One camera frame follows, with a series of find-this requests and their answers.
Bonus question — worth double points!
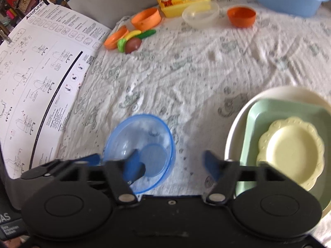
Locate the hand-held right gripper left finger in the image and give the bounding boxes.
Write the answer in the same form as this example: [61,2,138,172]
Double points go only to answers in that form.
[62,149,141,204]

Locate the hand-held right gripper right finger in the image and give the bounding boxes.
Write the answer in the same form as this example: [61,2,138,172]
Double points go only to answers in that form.
[203,150,290,204]

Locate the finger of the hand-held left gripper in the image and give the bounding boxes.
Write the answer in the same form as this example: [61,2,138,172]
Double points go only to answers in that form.
[21,154,101,180]
[137,162,147,179]

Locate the clear blue bowl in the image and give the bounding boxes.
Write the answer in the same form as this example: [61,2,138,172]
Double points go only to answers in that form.
[103,114,177,194]

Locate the cream oval plate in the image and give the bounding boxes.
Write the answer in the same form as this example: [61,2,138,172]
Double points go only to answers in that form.
[224,86,331,238]

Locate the green square plate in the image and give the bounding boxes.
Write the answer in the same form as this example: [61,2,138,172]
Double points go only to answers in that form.
[239,99,331,199]

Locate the yellow scalloped plate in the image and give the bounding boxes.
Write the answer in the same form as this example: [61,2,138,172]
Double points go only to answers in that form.
[256,117,325,191]

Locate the white instruction sheet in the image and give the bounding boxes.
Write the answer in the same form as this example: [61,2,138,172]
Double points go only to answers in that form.
[0,0,112,179]

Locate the white printed blanket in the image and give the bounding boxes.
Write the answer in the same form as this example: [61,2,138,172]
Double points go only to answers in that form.
[58,0,331,248]

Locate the lime green toy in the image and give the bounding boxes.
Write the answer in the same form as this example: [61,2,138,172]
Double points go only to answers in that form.
[117,38,128,54]

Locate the brown toy potato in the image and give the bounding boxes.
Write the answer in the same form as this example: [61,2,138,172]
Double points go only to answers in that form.
[125,37,142,55]

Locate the shallow light orange bowl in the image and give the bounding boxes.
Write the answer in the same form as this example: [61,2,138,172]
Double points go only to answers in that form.
[104,26,129,50]

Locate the yellow toy banana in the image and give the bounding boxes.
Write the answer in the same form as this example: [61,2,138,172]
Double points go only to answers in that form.
[124,30,142,40]

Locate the dark green toy vegetable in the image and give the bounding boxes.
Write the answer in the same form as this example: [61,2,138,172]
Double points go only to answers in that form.
[139,29,157,39]

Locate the clear white bowl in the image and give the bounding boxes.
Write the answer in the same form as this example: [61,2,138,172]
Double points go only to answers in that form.
[182,1,220,28]

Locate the dark orange bowl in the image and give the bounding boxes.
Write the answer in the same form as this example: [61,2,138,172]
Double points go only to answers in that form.
[227,6,257,29]

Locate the grey cushion with teal trim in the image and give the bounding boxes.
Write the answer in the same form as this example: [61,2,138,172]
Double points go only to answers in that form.
[50,0,162,29]

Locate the cluttered shelf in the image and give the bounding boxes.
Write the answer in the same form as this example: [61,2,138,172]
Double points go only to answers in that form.
[0,0,56,43]

